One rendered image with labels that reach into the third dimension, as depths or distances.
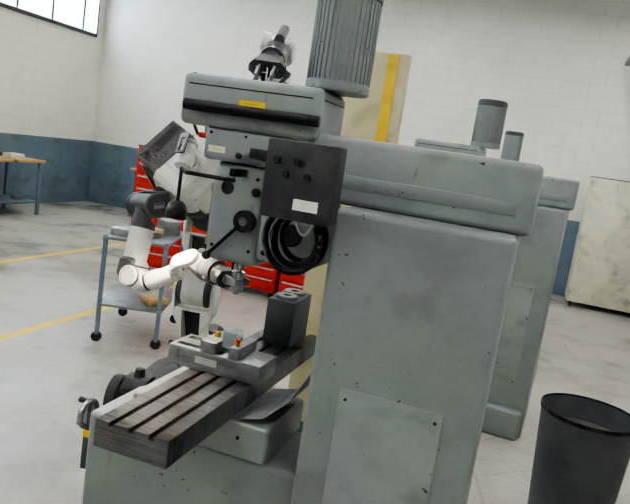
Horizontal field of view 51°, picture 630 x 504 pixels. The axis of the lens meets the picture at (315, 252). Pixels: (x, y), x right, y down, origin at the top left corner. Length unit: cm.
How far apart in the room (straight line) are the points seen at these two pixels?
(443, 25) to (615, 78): 276
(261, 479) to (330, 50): 135
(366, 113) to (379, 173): 193
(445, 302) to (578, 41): 958
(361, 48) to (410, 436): 113
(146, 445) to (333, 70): 118
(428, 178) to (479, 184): 14
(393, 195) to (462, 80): 930
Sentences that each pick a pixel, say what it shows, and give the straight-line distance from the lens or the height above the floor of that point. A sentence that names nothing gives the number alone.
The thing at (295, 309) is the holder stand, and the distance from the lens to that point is 264.
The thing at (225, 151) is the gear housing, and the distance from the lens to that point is 209.
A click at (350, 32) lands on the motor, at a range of 202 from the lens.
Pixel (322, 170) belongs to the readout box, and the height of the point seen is 166.
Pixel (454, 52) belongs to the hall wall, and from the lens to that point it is 1126.
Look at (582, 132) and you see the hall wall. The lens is 1103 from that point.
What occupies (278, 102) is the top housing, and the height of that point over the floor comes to 183.
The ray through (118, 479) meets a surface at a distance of 249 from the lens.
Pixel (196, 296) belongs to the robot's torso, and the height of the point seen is 100.
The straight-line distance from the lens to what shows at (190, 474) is 232.
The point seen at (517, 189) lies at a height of 168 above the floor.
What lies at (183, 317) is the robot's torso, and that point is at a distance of 301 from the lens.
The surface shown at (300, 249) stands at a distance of 200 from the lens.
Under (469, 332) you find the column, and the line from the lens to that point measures 181.
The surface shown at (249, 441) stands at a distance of 216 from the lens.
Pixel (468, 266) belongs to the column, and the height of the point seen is 147.
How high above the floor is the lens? 171
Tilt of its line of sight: 9 degrees down
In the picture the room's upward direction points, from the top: 9 degrees clockwise
